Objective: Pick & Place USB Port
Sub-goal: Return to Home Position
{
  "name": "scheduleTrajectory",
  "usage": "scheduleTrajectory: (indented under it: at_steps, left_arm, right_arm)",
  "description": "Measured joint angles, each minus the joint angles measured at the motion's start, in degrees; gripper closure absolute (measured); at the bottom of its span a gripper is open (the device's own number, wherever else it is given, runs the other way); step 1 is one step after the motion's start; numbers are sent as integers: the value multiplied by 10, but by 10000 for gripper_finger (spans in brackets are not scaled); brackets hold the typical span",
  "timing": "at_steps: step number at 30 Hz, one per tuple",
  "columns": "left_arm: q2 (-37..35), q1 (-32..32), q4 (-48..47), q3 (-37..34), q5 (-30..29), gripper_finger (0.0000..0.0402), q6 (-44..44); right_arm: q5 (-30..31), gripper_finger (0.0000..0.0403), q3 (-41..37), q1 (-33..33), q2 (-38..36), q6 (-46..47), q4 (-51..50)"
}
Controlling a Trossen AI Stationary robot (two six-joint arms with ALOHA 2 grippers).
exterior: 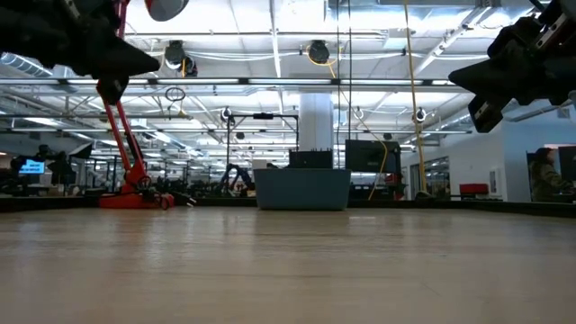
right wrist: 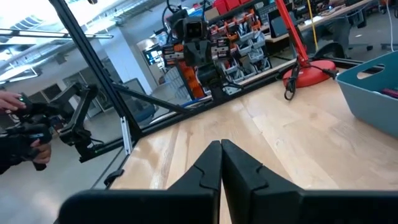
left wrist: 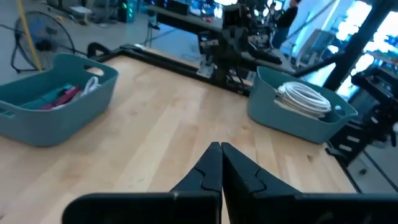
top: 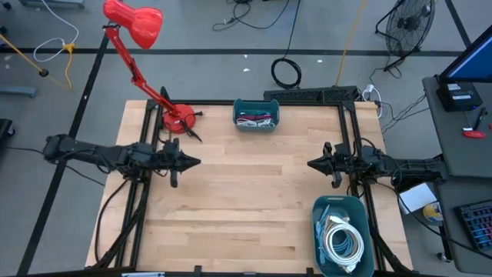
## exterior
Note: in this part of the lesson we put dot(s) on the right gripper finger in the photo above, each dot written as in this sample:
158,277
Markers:
490,69
490,90

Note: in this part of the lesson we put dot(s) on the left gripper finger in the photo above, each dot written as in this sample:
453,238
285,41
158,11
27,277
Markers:
121,67
121,50

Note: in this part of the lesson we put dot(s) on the blue background robot arm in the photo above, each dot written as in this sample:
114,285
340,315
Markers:
234,175

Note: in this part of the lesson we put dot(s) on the red box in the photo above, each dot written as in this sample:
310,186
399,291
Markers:
474,189

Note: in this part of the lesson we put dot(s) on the person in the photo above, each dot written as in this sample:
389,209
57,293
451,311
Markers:
546,177

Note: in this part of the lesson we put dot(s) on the red desk lamp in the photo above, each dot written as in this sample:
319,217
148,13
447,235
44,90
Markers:
135,200

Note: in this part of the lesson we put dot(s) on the blue lit screen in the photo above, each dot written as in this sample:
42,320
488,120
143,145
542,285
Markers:
31,167

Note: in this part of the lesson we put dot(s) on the black panel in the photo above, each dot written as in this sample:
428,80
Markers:
371,156

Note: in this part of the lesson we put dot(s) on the white square pillar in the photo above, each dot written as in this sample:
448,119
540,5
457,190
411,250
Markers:
316,121

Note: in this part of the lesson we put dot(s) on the black box with prongs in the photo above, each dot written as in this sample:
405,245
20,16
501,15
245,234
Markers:
310,159

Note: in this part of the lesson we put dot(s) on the small teal bin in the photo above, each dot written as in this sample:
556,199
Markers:
301,189

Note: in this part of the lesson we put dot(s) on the black aluminium table frame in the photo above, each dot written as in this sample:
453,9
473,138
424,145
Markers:
495,208

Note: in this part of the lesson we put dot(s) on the black background rig frame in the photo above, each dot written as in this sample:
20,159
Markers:
263,115

